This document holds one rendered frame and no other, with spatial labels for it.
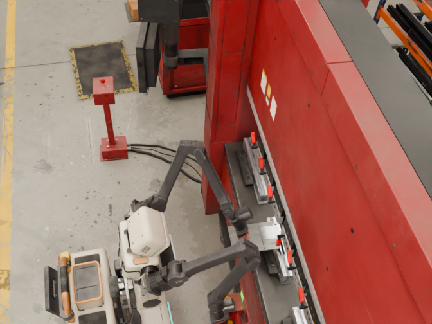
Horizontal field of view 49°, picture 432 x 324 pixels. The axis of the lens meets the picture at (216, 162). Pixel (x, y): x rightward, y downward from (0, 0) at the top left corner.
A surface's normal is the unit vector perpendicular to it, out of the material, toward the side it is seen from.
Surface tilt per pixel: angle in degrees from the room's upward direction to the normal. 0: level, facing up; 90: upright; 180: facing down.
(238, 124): 90
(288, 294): 0
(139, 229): 48
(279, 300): 0
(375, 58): 0
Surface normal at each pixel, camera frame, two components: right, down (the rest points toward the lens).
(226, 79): 0.17, 0.76
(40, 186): 0.06, -0.65
